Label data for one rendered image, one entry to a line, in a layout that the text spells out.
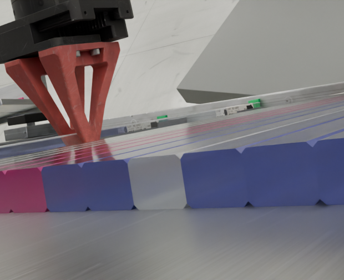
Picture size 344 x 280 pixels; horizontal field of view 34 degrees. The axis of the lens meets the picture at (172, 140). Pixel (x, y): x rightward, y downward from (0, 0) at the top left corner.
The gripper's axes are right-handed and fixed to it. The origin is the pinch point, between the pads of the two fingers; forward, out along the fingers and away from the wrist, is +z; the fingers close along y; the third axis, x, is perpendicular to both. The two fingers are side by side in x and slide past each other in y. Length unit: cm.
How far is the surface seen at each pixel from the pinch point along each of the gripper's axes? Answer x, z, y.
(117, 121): 29.3, 1.1, -21.5
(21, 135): 20.5, 0.1, -31.4
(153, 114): 29.3, 1.0, -14.9
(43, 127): 23.5, -0.2, -30.1
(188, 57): 160, -11, -91
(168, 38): 173, -22, -107
